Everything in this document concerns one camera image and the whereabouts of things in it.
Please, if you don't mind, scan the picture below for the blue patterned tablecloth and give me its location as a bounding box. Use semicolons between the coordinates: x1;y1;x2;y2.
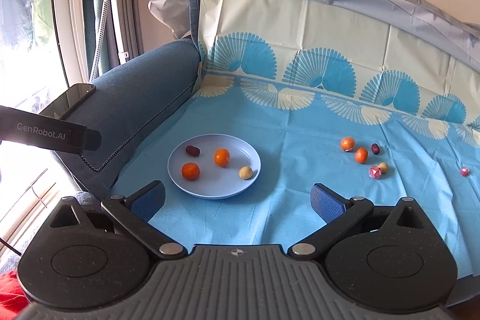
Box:
113;0;479;277

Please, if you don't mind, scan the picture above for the wrapped orange on plate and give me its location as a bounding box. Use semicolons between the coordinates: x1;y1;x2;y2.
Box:
213;149;230;168

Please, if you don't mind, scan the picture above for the beige round ball on plate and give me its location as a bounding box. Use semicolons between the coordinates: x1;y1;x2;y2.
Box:
238;166;253;180

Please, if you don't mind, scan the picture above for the red cloth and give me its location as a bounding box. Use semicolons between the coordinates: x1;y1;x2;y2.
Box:
0;270;29;320

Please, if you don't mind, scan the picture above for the red fruit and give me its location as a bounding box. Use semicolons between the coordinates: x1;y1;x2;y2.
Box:
460;166;470;177

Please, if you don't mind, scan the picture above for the bare small orange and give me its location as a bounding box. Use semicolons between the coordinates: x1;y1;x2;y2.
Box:
355;148;368;164

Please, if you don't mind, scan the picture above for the pink fruit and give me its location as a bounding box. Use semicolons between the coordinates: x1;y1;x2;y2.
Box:
368;165;383;179

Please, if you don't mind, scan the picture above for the dried red date on plate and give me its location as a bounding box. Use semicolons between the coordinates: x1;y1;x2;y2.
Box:
185;145;200;157

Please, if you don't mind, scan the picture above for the plastic orange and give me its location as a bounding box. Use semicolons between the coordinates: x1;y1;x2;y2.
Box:
340;136;356;152

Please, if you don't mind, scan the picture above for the bare orange on plate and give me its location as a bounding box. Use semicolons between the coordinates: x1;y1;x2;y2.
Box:
181;163;201;181

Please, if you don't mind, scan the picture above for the lavender round plate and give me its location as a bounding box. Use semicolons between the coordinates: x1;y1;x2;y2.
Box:
167;134;261;200

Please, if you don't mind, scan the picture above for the black smartphone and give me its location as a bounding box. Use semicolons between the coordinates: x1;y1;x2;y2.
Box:
40;83;96;119

